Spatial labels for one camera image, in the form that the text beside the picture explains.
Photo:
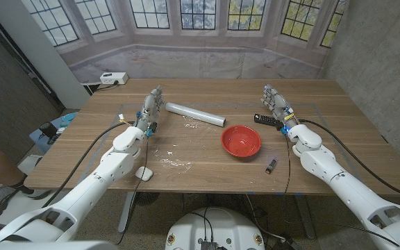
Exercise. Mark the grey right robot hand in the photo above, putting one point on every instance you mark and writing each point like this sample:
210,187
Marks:
280,106

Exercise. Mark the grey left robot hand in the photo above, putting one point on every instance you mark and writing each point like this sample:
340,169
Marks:
149,111

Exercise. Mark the cling film roll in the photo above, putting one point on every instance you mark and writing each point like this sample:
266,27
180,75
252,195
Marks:
194,114

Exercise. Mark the clear cling film sheet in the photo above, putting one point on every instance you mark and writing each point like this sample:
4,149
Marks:
175,152

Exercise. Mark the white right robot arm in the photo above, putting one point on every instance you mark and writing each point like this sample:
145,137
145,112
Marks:
346,187

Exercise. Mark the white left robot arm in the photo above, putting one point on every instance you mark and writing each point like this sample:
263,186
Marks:
92,184

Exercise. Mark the black TV remote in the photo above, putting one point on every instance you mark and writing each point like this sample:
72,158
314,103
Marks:
264,119

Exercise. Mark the red plate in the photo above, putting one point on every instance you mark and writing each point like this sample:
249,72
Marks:
241,141

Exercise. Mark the white AirPods case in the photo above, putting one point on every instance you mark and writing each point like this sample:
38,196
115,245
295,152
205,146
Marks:
144,173

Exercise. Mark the white power strip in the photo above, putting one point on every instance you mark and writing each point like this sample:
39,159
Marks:
114,78

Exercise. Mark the small black battery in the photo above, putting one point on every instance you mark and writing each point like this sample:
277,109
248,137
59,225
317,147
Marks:
271,166

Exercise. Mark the printed window backdrop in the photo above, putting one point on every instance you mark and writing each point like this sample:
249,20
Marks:
200,62

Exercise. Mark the blue box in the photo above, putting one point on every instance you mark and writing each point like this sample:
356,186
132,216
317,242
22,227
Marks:
66,119

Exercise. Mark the black round fan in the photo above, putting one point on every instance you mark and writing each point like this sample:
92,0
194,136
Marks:
146,198

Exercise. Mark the black round object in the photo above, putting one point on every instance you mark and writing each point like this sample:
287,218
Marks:
48,129

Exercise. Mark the grey table leg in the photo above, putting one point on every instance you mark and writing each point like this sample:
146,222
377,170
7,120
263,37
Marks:
126,212
306,217

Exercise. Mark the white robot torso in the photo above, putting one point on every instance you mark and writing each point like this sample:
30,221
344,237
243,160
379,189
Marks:
217,225

